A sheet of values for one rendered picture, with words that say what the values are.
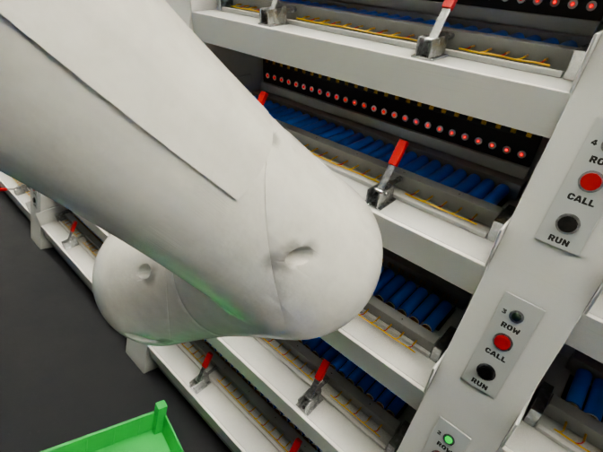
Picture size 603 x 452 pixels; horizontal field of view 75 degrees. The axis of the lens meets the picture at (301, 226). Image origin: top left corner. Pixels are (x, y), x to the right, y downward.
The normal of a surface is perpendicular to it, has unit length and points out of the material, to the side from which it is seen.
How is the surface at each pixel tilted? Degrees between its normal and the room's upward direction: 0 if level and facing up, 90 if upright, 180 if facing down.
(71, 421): 0
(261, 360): 18
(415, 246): 108
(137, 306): 94
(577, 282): 90
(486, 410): 90
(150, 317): 104
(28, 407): 0
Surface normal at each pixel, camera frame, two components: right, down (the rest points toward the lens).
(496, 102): -0.68, 0.41
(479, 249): 0.04, -0.81
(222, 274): 0.00, 0.73
